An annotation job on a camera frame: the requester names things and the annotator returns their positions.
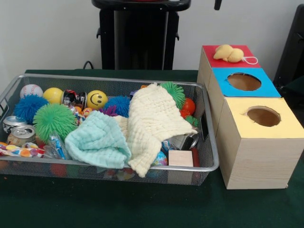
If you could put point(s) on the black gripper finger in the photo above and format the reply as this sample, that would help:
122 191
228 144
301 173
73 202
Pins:
217 4

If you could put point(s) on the pale yellow duck toy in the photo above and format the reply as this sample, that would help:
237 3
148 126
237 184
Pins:
228 53

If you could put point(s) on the cream yellow waffle cloth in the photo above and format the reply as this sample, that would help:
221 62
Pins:
159 121

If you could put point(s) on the mint green waffle cloth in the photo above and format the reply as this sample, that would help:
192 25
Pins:
97 140

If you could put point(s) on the clear mesh bin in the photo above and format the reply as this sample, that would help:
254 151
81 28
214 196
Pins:
209 156

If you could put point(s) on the wooden box with three holes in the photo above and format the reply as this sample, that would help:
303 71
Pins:
256 152

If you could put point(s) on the black equipment stand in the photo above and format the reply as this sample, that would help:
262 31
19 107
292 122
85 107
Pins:
292 47

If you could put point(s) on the green spiky ball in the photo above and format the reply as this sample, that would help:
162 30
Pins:
174 93

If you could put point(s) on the red ball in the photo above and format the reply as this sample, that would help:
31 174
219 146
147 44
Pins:
188 106

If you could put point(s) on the silver black metal can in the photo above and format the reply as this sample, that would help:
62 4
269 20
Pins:
189 140

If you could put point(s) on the dark blue spiky ball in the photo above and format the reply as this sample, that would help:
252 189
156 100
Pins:
118 105

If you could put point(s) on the yellow tennis ball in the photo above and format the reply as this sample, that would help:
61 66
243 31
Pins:
97 99

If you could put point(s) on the pale wooden cube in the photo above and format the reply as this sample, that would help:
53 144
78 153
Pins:
181 158

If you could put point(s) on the black red drink can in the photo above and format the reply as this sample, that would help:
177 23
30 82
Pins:
73 99

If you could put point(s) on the smooth yellow ball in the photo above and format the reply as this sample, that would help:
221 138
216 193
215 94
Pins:
53 95

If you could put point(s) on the large green fuzzy ball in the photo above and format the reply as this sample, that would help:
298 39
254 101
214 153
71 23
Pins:
55 122

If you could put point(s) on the white baseball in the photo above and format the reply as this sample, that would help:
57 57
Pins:
31 90

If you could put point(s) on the dark green table cloth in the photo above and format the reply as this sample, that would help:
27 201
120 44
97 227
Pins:
142 204

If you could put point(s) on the blue fuzzy ball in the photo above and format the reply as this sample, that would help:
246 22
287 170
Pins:
28 107

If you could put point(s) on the tan drink can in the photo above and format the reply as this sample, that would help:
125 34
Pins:
21 136

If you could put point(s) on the silver drink can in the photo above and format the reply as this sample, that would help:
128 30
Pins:
12 123

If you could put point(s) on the colourful polka dot fabric toy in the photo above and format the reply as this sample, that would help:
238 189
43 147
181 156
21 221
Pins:
21 152

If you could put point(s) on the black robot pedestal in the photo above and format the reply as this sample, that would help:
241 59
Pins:
137 38

